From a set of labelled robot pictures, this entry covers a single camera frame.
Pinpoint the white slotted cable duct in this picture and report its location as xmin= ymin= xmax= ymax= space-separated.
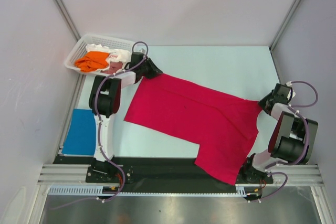
xmin=49 ymin=185 xmax=263 ymax=197

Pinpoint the orange t shirt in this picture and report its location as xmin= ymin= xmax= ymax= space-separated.
xmin=74 ymin=51 xmax=109 ymax=72

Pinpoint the maroon t shirt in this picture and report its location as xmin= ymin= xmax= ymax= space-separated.
xmin=101 ymin=61 xmax=125 ymax=74

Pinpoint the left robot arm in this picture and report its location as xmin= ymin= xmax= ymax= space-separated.
xmin=86 ymin=52 xmax=162 ymax=183

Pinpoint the white t shirt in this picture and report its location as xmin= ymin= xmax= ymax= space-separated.
xmin=86 ymin=44 xmax=131 ymax=72

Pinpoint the aluminium frame post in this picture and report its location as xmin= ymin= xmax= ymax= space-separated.
xmin=269 ymin=0 xmax=303 ymax=54
xmin=53 ymin=0 xmax=81 ymax=41

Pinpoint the left aluminium frame post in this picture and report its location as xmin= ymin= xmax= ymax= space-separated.
xmin=53 ymin=0 xmax=81 ymax=41

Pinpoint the red t shirt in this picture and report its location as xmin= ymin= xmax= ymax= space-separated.
xmin=124 ymin=74 xmax=261 ymax=185

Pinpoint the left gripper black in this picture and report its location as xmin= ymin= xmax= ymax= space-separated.
xmin=139 ymin=58 xmax=162 ymax=80

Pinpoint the right aluminium frame post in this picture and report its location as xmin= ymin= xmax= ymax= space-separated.
xmin=269 ymin=0 xmax=303 ymax=54

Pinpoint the folded blue t shirt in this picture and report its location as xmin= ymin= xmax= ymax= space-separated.
xmin=61 ymin=109 xmax=96 ymax=156

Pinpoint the white plastic basket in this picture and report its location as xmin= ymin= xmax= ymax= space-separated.
xmin=65 ymin=34 xmax=134 ymax=76

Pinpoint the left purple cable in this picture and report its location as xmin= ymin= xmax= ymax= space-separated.
xmin=48 ymin=41 xmax=149 ymax=210

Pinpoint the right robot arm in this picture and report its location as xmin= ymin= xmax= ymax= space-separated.
xmin=237 ymin=81 xmax=319 ymax=184

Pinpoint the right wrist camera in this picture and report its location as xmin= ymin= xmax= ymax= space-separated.
xmin=286 ymin=81 xmax=296 ymax=101

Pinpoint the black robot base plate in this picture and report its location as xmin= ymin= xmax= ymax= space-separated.
xmin=52 ymin=155 xmax=308 ymax=193

